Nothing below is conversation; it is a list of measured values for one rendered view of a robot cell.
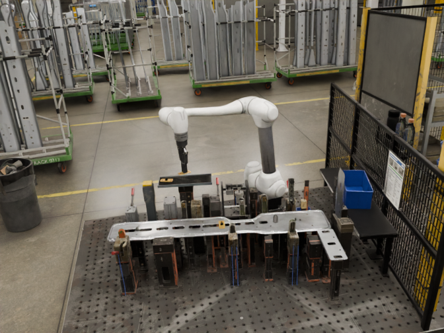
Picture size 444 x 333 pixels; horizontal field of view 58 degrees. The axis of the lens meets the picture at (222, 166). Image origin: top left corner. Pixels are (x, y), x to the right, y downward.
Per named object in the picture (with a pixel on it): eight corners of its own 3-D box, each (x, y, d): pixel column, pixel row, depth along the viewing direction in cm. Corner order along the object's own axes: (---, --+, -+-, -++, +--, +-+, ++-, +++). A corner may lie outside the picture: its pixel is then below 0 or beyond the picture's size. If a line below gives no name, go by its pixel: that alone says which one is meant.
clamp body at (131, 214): (129, 258, 276) (121, 213, 261) (132, 248, 286) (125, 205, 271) (144, 258, 276) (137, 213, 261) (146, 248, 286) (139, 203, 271)
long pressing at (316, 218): (104, 244, 243) (104, 242, 242) (112, 224, 263) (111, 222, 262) (332, 230, 245) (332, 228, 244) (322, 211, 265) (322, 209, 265)
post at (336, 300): (330, 305, 229) (334, 264, 217) (325, 291, 239) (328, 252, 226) (341, 304, 229) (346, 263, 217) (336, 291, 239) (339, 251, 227)
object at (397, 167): (398, 213, 231) (406, 164, 217) (382, 193, 251) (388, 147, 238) (402, 213, 231) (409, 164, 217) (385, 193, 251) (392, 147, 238)
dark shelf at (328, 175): (359, 240, 233) (360, 236, 232) (319, 172, 314) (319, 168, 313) (397, 237, 233) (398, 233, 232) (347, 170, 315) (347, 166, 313)
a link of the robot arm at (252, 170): (256, 179, 335) (254, 156, 324) (270, 187, 321) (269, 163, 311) (240, 186, 327) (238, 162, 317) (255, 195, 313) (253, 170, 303)
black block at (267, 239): (263, 284, 247) (263, 245, 235) (261, 272, 257) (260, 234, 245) (276, 283, 248) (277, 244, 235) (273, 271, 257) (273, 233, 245)
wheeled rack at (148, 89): (162, 108, 831) (152, 17, 755) (113, 113, 813) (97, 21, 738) (156, 86, 1000) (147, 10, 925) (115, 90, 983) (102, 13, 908)
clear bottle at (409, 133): (403, 154, 235) (408, 121, 226) (398, 149, 241) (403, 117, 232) (414, 153, 235) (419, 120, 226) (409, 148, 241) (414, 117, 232)
